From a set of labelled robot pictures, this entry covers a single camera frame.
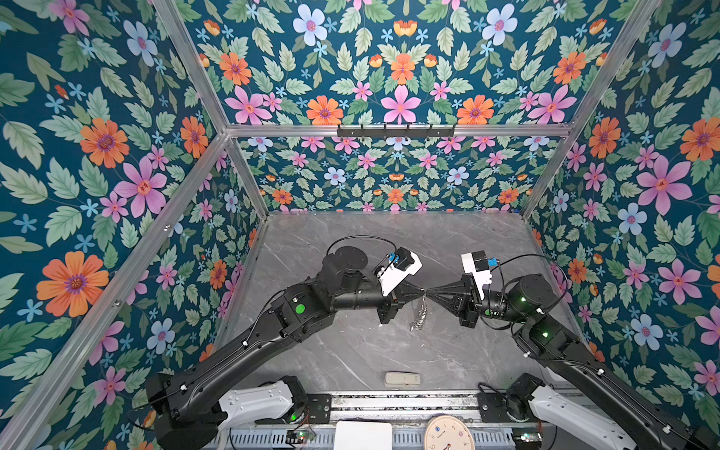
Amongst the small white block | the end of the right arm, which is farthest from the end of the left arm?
the small white block

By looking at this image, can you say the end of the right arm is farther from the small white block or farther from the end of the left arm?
the small white block

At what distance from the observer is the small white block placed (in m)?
0.77
